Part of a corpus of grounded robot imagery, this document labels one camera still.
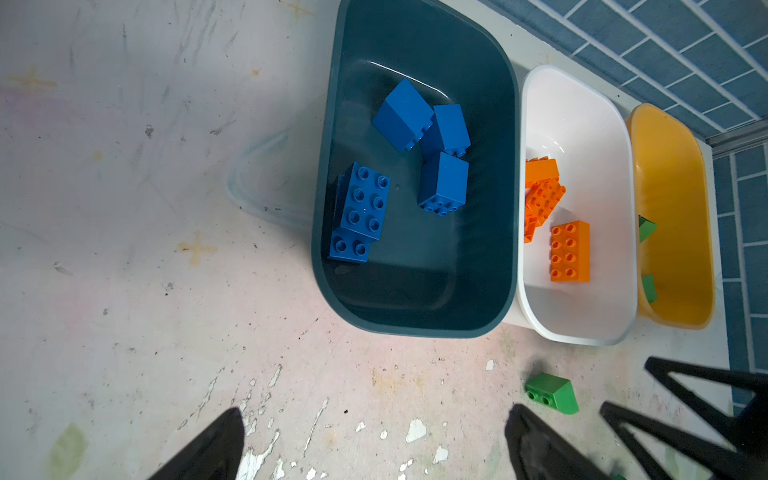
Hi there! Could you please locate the orange lego horizontal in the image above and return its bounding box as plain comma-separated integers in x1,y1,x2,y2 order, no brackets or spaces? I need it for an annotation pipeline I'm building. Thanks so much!
525,157,560,189

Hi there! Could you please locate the dark teal plastic bin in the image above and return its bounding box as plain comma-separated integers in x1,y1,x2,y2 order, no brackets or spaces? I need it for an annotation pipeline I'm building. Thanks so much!
311,1,521,338

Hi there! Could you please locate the orange lego top small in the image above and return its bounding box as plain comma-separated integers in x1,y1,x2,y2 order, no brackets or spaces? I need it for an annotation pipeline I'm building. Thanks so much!
523,216,537,243

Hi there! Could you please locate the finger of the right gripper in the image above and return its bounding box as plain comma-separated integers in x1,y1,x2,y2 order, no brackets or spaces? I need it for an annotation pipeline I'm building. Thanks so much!
644,356,767,432
600,401,767,479

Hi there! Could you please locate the green lego rounded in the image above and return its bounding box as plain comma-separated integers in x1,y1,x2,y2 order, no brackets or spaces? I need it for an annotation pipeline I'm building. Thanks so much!
525,373,579,415

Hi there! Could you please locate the green lego small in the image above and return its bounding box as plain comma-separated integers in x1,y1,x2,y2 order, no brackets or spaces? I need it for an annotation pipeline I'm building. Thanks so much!
638,215,658,244

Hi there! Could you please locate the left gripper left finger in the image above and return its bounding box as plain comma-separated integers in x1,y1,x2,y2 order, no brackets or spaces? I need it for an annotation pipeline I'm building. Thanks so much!
150,407,245,480

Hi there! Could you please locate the yellow plastic bin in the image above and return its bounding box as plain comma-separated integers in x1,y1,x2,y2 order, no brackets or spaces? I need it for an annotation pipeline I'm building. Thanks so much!
626,104,715,330

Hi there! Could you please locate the orange lego long top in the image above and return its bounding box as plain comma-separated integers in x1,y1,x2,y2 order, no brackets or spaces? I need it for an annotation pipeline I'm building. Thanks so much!
550,221,590,283

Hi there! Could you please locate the blue lego with hole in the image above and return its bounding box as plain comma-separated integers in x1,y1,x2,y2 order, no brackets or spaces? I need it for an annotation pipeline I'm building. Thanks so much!
372,79,434,152

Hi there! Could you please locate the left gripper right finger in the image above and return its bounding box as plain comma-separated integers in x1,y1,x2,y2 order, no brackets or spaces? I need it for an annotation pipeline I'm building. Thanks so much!
505,404,606,480

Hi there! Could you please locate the blue lego square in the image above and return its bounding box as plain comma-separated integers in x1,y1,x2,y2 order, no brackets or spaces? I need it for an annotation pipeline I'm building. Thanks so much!
420,104,471,162

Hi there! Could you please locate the long blue lego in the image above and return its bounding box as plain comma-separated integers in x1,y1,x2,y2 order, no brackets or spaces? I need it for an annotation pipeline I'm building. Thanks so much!
328,162,391,263

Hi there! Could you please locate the white plastic bin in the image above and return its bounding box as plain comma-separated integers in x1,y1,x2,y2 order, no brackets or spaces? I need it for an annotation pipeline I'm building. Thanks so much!
516,66,638,346

